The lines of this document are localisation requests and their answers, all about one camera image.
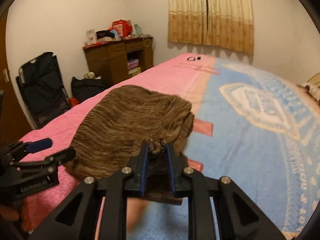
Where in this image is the brown wooden door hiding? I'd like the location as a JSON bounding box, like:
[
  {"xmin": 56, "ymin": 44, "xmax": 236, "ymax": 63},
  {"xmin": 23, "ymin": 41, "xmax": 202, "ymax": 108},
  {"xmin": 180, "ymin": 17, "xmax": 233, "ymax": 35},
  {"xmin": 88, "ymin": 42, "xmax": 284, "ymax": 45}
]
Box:
[{"xmin": 1, "ymin": 11, "xmax": 31, "ymax": 146}]

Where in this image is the brown striped knit sweater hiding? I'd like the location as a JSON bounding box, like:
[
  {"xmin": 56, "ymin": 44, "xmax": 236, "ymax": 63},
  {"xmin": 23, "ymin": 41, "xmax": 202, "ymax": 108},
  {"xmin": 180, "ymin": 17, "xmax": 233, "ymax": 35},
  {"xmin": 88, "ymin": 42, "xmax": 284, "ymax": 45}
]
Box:
[{"xmin": 65, "ymin": 85, "xmax": 194, "ymax": 205}]

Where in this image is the brown wooden desk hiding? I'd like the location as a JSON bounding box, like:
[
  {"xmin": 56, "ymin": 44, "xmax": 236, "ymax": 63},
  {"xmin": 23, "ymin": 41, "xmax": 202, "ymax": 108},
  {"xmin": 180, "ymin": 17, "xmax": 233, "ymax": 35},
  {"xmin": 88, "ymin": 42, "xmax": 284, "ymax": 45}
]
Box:
[{"xmin": 82, "ymin": 37, "xmax": 153, "ymax": 87}]

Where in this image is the black bag on floor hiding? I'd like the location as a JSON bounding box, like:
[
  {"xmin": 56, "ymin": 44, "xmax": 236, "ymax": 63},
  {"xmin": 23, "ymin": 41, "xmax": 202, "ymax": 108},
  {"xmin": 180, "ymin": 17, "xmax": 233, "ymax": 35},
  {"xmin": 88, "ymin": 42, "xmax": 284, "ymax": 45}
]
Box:
[{"xmin": 71, "ymin": 77, "xmax": 108, "ymax": 103}]

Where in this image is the cream wooden headboard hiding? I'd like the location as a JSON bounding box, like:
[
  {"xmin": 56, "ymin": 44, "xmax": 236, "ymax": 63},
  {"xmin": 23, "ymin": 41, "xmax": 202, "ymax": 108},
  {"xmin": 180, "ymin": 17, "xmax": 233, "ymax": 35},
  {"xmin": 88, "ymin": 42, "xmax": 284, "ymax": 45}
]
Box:
[{"xmin": 308, "ymin": 73, "xmax": 320, "ymax": 88}]

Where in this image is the white photo card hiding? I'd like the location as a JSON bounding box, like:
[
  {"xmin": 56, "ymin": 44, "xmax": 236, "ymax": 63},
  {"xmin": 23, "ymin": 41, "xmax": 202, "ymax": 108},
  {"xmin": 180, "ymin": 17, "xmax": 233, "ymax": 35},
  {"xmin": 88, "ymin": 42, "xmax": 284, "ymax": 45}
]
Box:
[{"xmin": 86, "ymin": 29, "xmax": 97, "ymax": 46}]

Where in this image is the beige patterned curtain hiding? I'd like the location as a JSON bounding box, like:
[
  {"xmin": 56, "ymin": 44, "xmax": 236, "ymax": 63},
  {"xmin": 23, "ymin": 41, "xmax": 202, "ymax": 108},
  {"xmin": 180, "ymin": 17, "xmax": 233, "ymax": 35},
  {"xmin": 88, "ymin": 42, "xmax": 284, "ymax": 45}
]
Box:
[{"xmin": 168, "ymin": 0, "xmax": 254, "ymax": 55}]

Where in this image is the orange cloth on floor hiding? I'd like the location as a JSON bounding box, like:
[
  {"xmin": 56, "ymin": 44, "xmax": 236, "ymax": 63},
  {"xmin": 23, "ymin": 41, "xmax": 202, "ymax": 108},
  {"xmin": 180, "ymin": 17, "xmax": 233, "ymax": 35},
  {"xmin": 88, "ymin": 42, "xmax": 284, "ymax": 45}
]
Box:
[{"xmin": 69, "ymin": 97, "xmax": 80, "ymax": 108}]

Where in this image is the red gift box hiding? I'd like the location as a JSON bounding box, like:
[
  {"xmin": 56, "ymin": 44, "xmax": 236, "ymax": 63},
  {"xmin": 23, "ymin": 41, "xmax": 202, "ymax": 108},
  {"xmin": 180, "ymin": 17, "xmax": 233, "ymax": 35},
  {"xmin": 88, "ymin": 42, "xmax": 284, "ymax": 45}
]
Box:
[{"xmin": 112, "ymin": 20, "xmax": 132, "ymax": 38}]

